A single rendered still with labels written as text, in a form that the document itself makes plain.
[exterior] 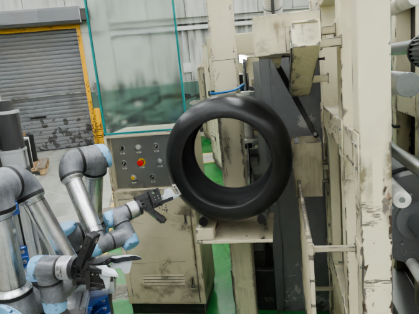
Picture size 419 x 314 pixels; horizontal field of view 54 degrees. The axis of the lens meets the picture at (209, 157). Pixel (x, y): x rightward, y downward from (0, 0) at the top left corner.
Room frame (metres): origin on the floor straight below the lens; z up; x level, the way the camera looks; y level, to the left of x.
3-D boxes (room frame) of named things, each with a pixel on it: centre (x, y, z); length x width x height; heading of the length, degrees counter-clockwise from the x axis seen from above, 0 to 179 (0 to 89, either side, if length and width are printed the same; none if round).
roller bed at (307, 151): (2.15, -0.52, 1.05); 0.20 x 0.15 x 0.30; 169
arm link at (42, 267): (1.22, 0.55, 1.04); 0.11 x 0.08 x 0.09; 73
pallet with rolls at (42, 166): (8.04, 3.69, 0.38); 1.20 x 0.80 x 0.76; 17
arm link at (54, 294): (1.24, 0.55, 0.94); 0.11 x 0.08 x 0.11; 163
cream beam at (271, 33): (1.83, -0.38, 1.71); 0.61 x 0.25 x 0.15; 169
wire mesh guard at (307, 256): (1.72, -0.39, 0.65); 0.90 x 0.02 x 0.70; 169
